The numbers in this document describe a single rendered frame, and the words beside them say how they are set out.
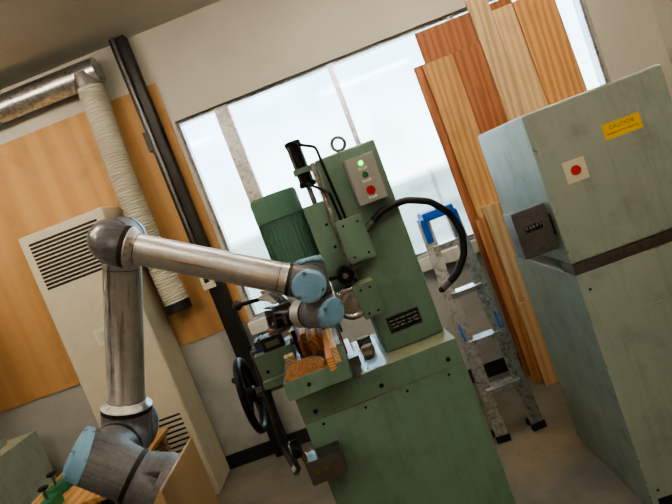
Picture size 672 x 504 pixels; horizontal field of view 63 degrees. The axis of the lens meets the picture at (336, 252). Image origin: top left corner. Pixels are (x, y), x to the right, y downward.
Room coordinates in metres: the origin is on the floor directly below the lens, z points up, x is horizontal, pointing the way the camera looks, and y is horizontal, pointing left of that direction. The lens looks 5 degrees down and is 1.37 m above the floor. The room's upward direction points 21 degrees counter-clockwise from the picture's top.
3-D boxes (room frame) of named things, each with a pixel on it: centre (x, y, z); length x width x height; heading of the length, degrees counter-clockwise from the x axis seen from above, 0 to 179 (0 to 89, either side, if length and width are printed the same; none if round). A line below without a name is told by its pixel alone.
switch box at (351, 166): (1.86, -0.18, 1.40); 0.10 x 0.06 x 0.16; 92
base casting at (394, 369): (2.00, 0.02, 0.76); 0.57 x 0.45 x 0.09; 92
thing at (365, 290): (1.84, -0.05, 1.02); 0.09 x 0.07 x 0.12; 2
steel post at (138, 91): (3.32, 0.76, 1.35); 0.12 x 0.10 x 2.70; 87
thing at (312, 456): (1.73, 0.28, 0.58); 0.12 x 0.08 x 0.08; 92
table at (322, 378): (1.95, 0.25, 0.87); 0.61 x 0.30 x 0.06; 2
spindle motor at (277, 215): (1.99, 0.14, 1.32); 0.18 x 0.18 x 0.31
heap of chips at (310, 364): (1.70, 0.22, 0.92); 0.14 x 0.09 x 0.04; 92
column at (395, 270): (2.00, -0.15, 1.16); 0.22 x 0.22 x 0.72; 2
